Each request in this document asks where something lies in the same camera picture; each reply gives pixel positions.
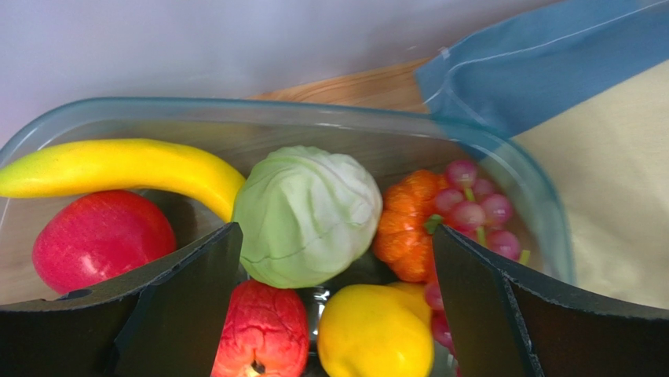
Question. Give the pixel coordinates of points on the single yellow banana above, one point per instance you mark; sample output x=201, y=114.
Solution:
x=98, y=165

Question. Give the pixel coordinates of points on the blue beige white pillow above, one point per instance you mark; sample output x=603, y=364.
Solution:
x=583, y=86

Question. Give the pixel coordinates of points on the red apple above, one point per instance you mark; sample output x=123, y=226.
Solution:
x=100, y=236

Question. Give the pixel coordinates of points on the yellow lemon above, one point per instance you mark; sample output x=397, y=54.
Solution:
x=376, y=330

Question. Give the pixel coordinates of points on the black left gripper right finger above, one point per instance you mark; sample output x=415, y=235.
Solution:
x=509, y=320

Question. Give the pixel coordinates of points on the red grape bunch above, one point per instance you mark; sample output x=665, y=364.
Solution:
x=471, y=206

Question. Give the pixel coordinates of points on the green cabbage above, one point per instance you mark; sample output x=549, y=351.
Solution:
x=306, y=216

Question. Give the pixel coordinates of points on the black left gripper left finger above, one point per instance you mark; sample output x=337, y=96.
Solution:
x=162, y=319

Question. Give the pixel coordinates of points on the red peach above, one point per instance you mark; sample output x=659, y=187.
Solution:
x=266, y=333

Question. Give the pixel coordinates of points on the small orange pumpkin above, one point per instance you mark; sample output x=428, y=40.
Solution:
x=402, y=240

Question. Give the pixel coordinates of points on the grey plastic fruit basin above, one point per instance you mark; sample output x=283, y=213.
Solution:
x=389, y=145

